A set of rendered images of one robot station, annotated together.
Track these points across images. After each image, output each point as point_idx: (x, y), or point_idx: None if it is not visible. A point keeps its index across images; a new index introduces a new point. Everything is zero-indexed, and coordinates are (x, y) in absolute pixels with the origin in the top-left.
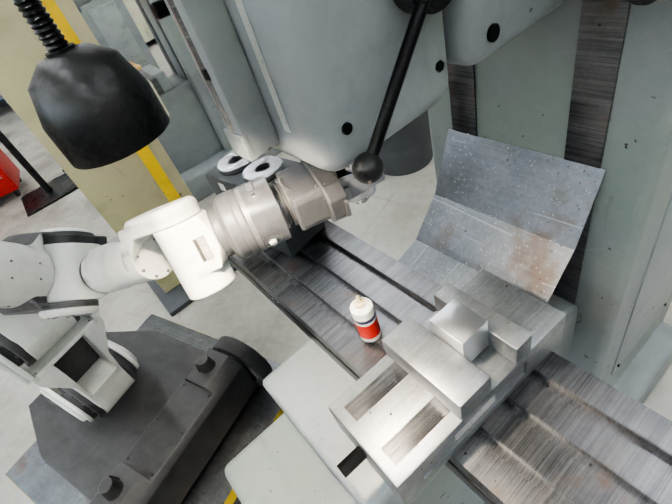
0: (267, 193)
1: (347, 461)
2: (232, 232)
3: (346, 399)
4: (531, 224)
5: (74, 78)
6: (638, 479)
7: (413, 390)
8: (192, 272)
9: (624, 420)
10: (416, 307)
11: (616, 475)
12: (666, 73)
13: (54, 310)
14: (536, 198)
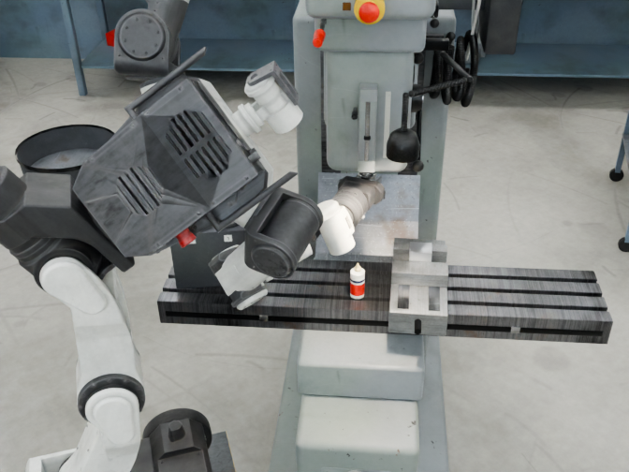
0: (359, 192)
1: (417, 325)
2: (358, 211)
3: (394, 305)
4: (390, 215)
5: (416, 136)
6: (504, 287)
7: (417, 288)
8: (347, 235)
9: (487, 273)
10: (367, 274)
11: (498, 289)
12: (439, 126)
13: (261, 291)
14: (388, 199)
